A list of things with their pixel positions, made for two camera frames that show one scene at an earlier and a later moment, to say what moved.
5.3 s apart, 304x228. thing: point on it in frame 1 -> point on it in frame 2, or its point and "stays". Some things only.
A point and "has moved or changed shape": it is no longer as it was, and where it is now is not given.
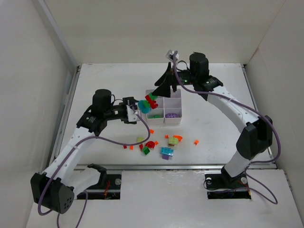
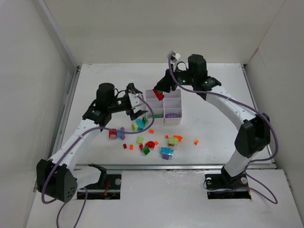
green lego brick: (146, 150) stays
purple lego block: (171, 115) stays
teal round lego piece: (144, 106) has moved or changed shape
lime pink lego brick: (172, 141) stays
